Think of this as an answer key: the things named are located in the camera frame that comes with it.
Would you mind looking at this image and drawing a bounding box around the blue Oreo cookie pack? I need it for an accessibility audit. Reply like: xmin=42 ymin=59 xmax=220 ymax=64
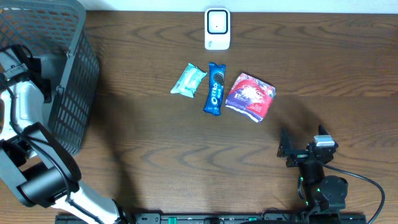
xmin=203 ymin=62 xmax=226 ymax=116

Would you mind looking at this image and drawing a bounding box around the white barcode scanner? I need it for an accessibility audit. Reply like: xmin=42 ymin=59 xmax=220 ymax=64
xmin=204 ymin=7 xmax=231 ymax=50

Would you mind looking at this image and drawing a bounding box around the red purple snack bag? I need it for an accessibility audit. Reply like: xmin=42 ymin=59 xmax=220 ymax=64
xmin=225 ymin=73 xmax=276 ymax=123

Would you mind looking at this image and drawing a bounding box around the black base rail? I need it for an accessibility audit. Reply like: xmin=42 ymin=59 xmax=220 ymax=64
xmin=55 ymin=212 xmax=368 ymax=224

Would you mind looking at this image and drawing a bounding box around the mint green wipes pack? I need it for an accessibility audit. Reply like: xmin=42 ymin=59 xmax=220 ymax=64
xmin=170 ymin=63 xmax=208 ymax=98

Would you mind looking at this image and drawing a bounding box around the grey plastic basket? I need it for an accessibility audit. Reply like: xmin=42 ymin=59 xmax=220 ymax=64
xmin=1 ymin=0 xmax=100 ymax=156

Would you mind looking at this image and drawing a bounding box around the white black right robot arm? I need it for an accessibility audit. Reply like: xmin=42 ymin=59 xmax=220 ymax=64
xmin=277 ymin=125 xmax=348 ymax=223

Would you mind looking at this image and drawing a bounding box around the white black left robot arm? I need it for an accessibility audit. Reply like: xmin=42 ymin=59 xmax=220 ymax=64
xmin=1 ymin=45 xmax=135 ymax=223

